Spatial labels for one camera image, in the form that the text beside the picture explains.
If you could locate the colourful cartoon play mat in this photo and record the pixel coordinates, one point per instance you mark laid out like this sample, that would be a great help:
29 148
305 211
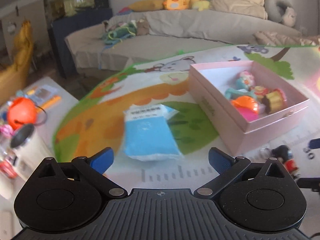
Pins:
97 121

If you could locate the pink round toy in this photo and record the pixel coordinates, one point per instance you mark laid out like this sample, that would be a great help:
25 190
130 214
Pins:
248 114

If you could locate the green knitted cloth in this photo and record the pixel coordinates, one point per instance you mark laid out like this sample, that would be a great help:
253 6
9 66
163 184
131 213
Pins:
118 33

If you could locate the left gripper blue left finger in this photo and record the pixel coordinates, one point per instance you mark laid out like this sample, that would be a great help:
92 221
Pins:
94 167

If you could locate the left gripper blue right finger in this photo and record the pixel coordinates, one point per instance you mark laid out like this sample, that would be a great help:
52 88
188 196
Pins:
229 169

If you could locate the cream steel mug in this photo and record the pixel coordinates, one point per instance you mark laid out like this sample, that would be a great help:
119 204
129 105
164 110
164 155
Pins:
29 148

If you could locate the yellow duck plush backpack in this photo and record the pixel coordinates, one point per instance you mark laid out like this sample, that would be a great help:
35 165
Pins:
176 4

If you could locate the orange pumpkin bucket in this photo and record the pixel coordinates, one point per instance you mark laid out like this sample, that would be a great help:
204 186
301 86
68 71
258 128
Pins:
24 111

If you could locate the pink doll figurine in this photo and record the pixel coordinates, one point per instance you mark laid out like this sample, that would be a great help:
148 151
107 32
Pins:
6 130

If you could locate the paper card sheet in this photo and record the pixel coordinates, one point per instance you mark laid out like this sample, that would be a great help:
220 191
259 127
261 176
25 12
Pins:
43 94

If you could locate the orange pencil box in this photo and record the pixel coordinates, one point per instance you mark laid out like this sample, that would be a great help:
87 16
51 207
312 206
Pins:
55 99

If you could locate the pink cardboard box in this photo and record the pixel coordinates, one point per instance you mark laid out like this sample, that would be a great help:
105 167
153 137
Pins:
207 85

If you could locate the yellow long pillow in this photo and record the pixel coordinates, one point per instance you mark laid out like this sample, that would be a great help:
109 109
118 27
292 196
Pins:
147 5

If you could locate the beige cushion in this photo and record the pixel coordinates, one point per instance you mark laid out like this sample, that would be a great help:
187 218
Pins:
254 8

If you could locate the orange egg capsule toy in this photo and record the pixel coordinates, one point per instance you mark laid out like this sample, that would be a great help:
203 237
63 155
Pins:
245 101

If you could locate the glass jar red label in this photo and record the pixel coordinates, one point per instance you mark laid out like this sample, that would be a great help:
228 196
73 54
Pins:
8 159

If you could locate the yellow cake toy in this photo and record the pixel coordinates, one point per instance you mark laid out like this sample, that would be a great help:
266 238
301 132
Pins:
274 100

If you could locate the pink flower face toy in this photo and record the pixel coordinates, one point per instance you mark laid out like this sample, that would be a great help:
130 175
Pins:
247 78

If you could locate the beige sofa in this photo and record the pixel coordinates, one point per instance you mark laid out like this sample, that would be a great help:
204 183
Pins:
185 30

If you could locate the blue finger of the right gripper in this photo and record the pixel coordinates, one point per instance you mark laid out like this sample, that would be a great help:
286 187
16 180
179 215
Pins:
314 144
309 183

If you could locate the yellow lounge chair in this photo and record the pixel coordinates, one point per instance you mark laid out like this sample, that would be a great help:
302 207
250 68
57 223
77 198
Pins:
14 77

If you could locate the brown plush toy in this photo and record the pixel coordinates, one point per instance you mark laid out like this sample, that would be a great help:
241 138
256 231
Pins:
142 27

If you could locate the teal toy handle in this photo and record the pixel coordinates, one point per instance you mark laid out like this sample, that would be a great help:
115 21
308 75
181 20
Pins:
242 88

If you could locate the red dress doll figurine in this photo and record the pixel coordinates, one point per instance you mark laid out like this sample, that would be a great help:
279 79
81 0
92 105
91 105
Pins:
284 154

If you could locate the grey neck pillow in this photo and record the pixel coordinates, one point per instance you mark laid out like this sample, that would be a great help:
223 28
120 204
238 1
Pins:
281 11

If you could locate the yellow duck plush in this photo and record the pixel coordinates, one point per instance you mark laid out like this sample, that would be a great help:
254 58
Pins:
199 5

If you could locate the blue wipes package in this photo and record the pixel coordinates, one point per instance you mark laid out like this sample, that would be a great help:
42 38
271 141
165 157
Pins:
147 136

